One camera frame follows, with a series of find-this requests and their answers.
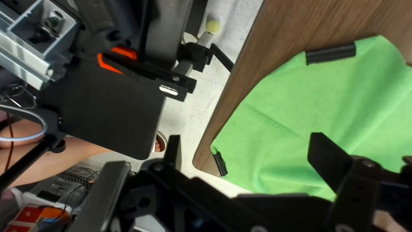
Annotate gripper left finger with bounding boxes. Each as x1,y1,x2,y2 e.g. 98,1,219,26
118,135,258,232

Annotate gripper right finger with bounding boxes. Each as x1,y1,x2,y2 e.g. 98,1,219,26
307,132,412,232

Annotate green cloth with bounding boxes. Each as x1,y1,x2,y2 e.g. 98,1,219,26
211,35,412,202

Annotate small black clip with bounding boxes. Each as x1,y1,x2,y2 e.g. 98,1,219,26
212,150,228,177

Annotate grey metal bar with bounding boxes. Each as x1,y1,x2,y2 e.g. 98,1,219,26
66,161,131,232

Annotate person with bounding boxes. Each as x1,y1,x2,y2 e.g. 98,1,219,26
0,118,166,189

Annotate black flat plate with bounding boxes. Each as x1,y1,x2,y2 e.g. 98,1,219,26
41,58,166,160

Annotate black and orange clamp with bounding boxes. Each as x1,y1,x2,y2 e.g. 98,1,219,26
97,45,197,102

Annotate orange box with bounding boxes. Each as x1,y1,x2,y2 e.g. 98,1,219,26
3,206,70,232

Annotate long black clip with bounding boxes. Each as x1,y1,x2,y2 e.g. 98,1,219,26
305,43,357,65

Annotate yellow tennis ball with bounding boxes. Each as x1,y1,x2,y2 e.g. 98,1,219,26
206,19,221,33

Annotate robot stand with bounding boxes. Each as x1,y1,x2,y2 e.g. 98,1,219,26
0,0,81,91

